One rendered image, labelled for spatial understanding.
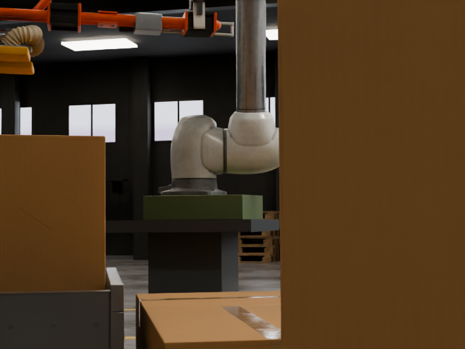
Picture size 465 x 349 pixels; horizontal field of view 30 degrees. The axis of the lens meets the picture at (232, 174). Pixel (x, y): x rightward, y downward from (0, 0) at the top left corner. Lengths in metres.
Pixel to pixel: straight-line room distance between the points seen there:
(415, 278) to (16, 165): 1.56
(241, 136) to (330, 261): 2.31
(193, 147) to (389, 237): 2.33
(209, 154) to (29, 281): 1.03
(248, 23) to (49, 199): 1.12
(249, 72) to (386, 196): 2.33
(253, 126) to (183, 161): 0.26
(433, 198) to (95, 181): 1.53
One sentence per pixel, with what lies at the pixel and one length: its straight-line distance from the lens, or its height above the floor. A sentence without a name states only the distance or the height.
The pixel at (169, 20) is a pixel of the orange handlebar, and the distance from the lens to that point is 2.30.
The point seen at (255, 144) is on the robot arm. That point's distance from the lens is 2.90.
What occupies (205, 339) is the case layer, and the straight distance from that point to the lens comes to 1.51.
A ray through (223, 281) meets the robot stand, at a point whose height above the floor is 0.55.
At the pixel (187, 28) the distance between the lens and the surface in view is 2.29.
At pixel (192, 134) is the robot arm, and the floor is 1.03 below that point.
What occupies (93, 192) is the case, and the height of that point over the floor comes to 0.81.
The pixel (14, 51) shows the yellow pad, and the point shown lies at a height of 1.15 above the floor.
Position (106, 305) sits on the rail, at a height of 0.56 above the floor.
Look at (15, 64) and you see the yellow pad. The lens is 2.35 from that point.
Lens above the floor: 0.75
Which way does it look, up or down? 3 degrees up
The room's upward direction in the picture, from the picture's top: straight up
